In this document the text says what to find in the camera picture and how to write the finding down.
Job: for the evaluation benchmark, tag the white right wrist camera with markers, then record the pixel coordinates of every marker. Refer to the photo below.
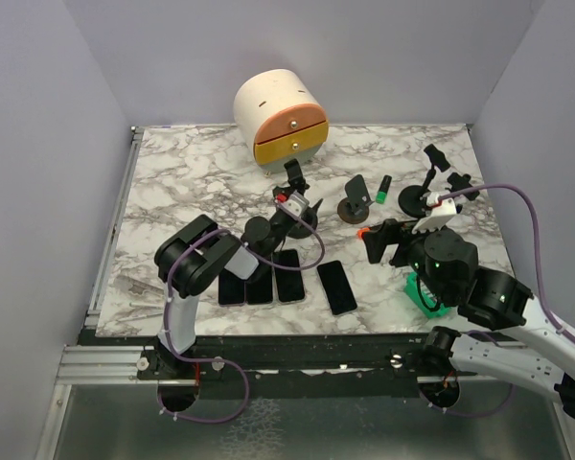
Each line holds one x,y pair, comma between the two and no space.
442,211

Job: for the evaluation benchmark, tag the green-capped marker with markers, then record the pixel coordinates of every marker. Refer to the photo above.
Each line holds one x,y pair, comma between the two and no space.
383,189

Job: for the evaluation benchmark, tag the clear plastic ruler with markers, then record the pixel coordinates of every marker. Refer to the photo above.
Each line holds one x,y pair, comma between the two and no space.
131,286

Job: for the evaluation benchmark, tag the green plastic bin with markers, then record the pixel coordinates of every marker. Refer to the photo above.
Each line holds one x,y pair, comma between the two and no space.
423,299

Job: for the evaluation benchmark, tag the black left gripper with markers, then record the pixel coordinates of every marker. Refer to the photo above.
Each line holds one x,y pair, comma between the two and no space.
310,214

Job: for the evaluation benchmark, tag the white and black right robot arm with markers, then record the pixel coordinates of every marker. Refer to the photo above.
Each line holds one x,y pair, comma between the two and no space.
448,266

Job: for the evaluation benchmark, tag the aluminium frame rail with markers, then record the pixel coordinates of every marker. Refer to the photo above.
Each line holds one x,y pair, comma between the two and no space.
100,365

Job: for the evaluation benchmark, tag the orange-capped black marker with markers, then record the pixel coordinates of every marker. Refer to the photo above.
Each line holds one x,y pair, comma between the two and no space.
361,232

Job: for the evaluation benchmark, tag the brown round phone stand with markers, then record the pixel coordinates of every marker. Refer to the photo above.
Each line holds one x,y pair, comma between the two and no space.
354,207

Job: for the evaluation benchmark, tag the grey-cased phone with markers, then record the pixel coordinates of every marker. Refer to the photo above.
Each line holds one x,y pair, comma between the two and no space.
289,283

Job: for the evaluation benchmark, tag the purple-edged black phone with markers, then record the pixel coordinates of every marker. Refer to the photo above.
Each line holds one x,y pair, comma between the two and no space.
231,289

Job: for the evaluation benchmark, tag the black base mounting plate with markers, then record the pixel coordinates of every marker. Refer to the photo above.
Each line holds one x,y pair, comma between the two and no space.
288,366

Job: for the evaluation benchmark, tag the white-edged back phone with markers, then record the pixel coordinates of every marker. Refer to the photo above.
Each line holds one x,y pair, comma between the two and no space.
337,288

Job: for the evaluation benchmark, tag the black round-base phone stand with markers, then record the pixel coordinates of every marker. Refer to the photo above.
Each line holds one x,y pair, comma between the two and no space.
411,198

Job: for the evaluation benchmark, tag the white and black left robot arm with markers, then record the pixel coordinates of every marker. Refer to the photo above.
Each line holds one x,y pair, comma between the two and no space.
192,259

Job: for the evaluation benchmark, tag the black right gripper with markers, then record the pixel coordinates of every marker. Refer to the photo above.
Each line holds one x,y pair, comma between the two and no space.
390,231

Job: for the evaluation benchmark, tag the round cream drawer cabinet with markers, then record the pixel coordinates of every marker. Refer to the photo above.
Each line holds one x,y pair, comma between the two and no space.
279,119

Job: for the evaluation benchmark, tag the black back phone stand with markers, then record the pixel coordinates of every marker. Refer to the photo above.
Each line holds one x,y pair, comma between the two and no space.
296,182

